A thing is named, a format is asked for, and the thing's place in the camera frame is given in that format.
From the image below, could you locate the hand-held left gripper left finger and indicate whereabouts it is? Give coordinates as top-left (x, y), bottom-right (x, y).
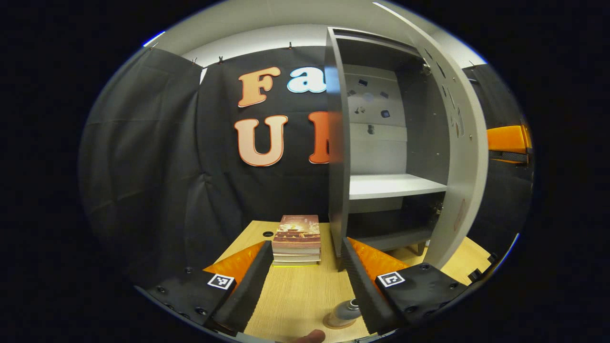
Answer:
top-left (145, 240), bottom-right (275, 334)

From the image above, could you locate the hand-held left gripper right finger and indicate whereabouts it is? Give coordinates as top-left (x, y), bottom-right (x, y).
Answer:
top-left (340, 237), bottom-right (470, 335)

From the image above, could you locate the silver drink bottle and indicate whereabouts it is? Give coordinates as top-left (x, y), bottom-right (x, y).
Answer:
top-left (327, 299), bottom-right (363, 328)

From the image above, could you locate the white cabinet door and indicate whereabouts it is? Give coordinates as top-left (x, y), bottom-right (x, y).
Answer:
top-left (372, 1), bottom-right (489, 270)

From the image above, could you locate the round brown coaster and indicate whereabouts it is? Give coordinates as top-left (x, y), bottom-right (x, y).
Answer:
top-left (323, 312), bottom-right (357, 330)

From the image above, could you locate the grey cabinet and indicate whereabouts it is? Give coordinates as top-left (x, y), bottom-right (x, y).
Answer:
top-left (325, 27), bottom-right (451, 258)

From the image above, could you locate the white cabinet shelf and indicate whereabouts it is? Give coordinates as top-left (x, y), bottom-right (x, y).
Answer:
top-left (349, 173), bottom-right (448, 201)

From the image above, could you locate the stack of books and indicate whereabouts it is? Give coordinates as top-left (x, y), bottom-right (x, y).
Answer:
top-left (271, 214), bottom-right (322, 266)

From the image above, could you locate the black backdrop cloth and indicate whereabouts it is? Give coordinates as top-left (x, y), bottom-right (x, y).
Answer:
top-left (78, 45), bottom-right (535, 287)

